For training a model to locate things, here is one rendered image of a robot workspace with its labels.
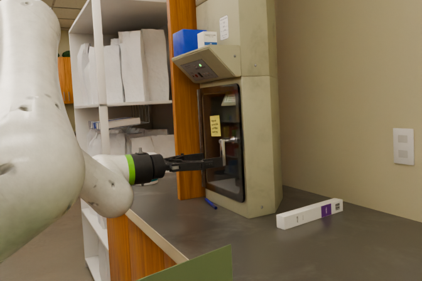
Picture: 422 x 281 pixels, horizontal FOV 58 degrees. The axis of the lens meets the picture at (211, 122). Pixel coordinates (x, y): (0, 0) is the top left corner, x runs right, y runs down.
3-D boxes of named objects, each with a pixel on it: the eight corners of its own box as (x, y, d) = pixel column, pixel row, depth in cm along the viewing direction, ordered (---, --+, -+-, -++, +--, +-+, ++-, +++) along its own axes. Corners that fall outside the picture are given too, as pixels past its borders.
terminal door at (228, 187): (205, 187, 152) (200, 88, 150) (245, 203, 125) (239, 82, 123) (203, 187, 152) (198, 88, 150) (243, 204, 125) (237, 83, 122)
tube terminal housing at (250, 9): (257, 189, 165) (248, 11, 161) (307, 206, 136) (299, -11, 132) (205, 199, 153) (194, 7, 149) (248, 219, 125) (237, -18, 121)
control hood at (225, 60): (199, 83, 151) (198, 58, 150) (242, 76, 122) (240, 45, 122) (172, 83, 146) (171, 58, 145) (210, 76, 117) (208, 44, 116)
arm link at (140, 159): (127, 185, 116) (136, 190, 108) (125, 147, 116) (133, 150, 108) (147, 182, 119) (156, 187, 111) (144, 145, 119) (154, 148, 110)
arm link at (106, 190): (31, 95, 86) (-6, 128, 85) (34, 111, 76) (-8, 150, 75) (135, 181, 106) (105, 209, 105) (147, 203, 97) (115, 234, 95)
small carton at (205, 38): (210, 51, 133) (210, 34, 133) (217, 49, 129) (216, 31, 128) (198, 51, 131) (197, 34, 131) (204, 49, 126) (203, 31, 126)
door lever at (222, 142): (236, 164, 127) (232, 163, 129) (235, 136, 126) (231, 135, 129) (222, 166, 124) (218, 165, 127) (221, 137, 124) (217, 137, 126)
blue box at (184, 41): (197, 58, 149) (196, 34, 149) (208, 54, 140) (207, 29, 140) (173, 57, 145) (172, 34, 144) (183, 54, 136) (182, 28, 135)
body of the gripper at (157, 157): (153, 156, 111) (182, 153, 115) (144, 153, 118) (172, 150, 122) (154, 181, 111) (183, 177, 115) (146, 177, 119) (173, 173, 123)
